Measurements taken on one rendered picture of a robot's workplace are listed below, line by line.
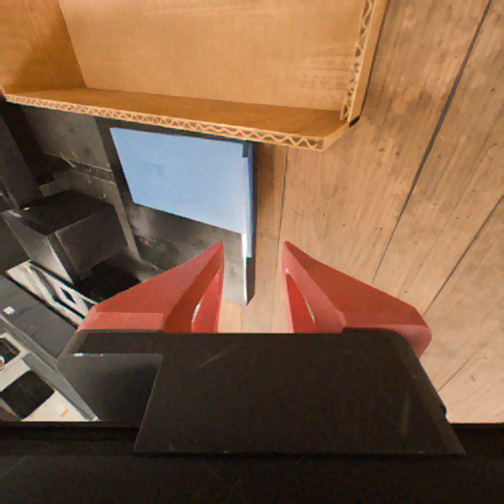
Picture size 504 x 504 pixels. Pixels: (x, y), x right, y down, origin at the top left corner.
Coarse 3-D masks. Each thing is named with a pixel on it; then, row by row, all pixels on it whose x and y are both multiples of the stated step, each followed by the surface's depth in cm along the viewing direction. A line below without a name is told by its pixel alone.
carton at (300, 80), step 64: (0, 0) 17; (64, 0) 20; (128, 0) 17; (192, 0) 15; (256, 0) 14; (320, 0) 12; (384, 0) 11; (0, 64) 18; (64, 64) 22; (128, 64) 20; (192, 64) 17; (256, 64) 15; (320, 64) 14; (192, 128) 12; (256, 128) 11; (320, 128) 11
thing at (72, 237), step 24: (72, 192) 36; (24, 216) 30; (48, 216) 30; (72, 216) 30; (96, 216) 31; (72, 240) 30; (96, 240) 32; (120, 240) 35; (96, 264) 33; (120, 288) 40
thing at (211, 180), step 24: (120, 144) 22; (144, 144) 21; (168, 144) 20; (192, 144) 18; (216, 144) 17; (240, 144) 17; (144, 168) 22; (168, 168) 21; (192, 168) 20; (216, 168) 19; (240, 168) 18; (144, 192) 24; (168, 192) 23; (192, 192) 21; (216, 192) 20; (240, 192) 19; (192, 216) 23; (216, 216) 21; (240, 216) 20
